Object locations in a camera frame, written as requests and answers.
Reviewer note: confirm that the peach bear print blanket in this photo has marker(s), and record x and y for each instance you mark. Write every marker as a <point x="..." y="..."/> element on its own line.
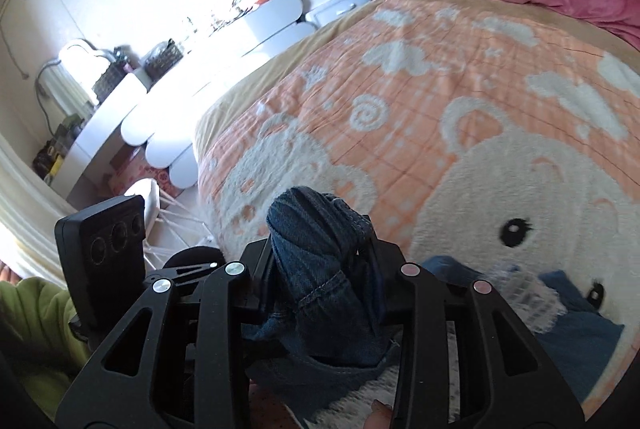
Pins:
<point x="400" y="134"/>

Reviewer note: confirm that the white chair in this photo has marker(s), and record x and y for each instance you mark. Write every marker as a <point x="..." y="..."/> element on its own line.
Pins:
<point x="150" y="199"/>

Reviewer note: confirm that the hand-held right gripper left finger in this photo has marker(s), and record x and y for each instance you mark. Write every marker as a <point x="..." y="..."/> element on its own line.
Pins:
<point x="225" y="299"/>

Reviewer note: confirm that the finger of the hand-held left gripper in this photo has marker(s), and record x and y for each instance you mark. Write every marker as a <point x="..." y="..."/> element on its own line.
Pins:
<point x="192" y="261"/>

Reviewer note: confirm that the white curtain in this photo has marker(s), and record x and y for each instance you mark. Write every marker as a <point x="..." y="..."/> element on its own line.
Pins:
<point x="25" y="209"/>

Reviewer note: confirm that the pink patterned box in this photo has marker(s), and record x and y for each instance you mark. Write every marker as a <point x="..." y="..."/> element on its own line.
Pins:
<point x="140" y="169"/>

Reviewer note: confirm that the person's pink dotted clothing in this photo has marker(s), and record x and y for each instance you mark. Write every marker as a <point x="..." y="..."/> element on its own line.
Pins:
<point x="310" y="414"/>

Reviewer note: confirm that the beige bed sheet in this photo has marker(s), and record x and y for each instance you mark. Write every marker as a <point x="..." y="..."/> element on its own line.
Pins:
<point x="280" y="64"/>

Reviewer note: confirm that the person's left forearm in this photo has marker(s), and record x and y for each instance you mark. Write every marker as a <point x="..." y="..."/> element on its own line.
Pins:
<point x="35" y="319"/>

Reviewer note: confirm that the blue denim pants lace trim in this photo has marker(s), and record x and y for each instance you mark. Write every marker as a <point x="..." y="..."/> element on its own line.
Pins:
<point x="320" y="259"/>

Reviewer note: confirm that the white desk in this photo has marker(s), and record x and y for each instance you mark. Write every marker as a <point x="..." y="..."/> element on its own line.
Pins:
<point x="115" y="109"/>

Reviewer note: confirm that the white arched mirror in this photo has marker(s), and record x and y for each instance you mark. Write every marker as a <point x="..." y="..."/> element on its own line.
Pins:
<point x="75" y="64"/>

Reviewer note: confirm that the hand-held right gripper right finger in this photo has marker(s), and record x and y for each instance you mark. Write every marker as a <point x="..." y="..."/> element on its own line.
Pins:
<point x="420" y="309"/>

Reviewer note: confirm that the dark woven basket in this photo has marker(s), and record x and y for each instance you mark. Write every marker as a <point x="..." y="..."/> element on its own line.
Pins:
<point x="107" y="81"/>
<point x="162" y="59"/>

